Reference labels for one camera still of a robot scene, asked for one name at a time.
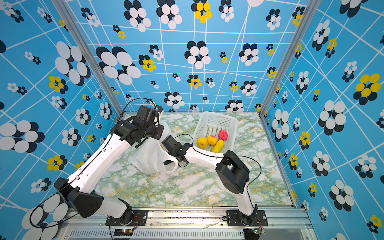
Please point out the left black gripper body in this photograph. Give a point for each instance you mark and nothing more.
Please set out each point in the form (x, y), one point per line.
(154, 131)

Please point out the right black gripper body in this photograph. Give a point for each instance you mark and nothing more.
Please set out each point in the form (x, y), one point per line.
(173, 154)

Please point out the white plastic bag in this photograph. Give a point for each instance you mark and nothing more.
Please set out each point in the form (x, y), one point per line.
(152, 158)

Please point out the yellow fruit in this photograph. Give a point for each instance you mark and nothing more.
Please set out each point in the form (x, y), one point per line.
(202, 142)

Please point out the red orange fruit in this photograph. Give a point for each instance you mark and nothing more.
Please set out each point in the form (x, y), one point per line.
(212, 140)

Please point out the yellow banana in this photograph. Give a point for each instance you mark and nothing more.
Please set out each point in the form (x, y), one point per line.
(218, 146)

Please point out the pink round fruit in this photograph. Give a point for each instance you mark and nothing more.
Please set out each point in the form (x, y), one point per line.
(223, 135)

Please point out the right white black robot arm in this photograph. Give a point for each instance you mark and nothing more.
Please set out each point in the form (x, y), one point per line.
(231, 170)

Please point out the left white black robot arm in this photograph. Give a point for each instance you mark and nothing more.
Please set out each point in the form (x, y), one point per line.
(78, 190)

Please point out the white plastic basket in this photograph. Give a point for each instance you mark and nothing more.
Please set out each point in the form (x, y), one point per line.
(211, 123)

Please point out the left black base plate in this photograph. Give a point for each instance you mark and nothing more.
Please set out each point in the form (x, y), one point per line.
(134, 218)

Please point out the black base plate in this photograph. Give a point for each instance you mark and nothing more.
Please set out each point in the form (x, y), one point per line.
(134, 218)
(237, 219)

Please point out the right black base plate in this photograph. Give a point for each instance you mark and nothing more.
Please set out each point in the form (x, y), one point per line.
(237, 219)

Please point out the left aluminium corner post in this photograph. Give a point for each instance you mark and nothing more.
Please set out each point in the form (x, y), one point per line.
(81, 42)

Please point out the aluminium corner post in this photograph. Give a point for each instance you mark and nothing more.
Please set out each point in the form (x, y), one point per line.
(81, 42)
(289, 54)

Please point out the aluminium front rail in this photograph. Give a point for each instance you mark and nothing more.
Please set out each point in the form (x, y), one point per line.
(284, 223)

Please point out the right aluminium corner post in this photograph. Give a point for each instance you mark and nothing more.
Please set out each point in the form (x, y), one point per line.
(289, 54)

